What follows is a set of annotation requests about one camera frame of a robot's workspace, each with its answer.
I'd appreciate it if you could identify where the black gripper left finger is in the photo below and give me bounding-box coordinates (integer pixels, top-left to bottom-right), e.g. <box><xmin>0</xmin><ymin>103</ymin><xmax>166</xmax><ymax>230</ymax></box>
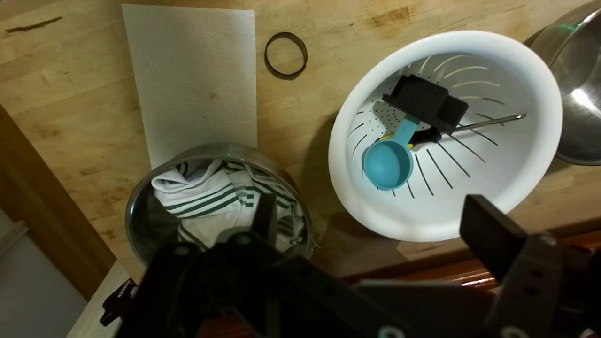
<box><xmin>119</xmin><ymin>193</ymin><xmax>391</xmax><ymax>338</ymax></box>

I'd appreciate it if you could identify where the white paper sheet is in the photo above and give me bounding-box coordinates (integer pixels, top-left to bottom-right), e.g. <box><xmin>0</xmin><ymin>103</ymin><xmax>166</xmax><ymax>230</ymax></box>
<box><xmin>121</xmin><ymin>1</ymin><xmax>260</xmax><ymax>168</ymax></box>

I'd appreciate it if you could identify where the stainless steel mixing bowl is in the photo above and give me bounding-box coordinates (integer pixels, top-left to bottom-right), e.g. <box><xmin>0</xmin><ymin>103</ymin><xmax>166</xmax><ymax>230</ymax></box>
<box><xmin>525</xmin><ymin>0</ymin><xmax>601</xmax><ymax>166</ymax></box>

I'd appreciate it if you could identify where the small black box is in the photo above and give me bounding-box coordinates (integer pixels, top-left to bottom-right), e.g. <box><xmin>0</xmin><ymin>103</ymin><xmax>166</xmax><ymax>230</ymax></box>
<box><xmin>382</xmin><ymin>72</ymin><xmax>470</xmax><ymax>136</ymax></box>

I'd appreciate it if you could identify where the dark wooden raised countertop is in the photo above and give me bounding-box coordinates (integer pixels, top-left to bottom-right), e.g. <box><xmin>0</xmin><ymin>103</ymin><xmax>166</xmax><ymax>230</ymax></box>
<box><xmin>337</xmin><ymin>213</ymin><xmax>601</xmax><ymax>296</ymax></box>

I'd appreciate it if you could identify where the black rubber ring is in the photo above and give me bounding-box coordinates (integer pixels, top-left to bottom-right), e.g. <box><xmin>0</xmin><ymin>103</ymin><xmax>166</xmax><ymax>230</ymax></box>
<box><xmin>264</xmin><ymin>29</ymin><xmax>311</xmax><ymax>80</ymax></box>

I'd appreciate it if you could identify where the clear glass bowl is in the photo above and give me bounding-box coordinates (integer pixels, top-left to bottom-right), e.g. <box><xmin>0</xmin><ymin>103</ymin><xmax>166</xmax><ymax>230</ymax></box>
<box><xmin>125</xmin><ymin>142</ymin><xmax>316</xmax><ymax>264</ymax></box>

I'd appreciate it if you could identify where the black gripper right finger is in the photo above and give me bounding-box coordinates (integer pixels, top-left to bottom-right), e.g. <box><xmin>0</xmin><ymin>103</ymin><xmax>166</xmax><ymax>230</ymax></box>
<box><xmin>459</xmin><ymin>193</ymin><xmax>566</xmax><ymax>338</ymax></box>

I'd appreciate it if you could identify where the white green-striped towel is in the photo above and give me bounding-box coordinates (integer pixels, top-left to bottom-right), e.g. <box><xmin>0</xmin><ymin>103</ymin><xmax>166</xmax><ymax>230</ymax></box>
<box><xmin>149</xmin><ymin>157</ymin><xmax>309</xmax><ymax>251</ymax></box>

